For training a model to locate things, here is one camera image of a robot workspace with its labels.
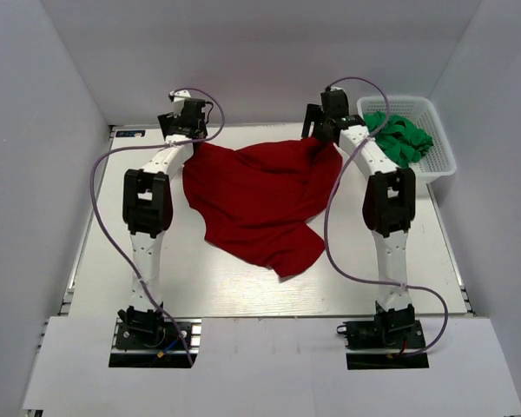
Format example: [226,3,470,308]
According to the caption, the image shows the white plastic basket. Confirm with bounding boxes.
[357,96,457,195]

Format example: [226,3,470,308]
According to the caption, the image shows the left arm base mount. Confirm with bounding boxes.
[109,307,201,369]

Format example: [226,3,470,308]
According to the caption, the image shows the blue label sticker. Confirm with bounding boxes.
[115,129,146,138]

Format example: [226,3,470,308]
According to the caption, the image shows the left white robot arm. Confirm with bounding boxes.
[122,144,198,312]

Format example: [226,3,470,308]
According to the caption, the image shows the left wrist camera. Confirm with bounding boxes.
[169,89,214,124]

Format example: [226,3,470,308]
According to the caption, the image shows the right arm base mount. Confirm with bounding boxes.
[336,305,430,371]

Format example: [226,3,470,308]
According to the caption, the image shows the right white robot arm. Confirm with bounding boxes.
[301,103,416,347]

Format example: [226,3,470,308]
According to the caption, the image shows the green t-shirt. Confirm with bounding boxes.
[375,115,434,169]

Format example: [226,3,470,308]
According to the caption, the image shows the red t-shirt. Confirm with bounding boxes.
[182,137,342,279]

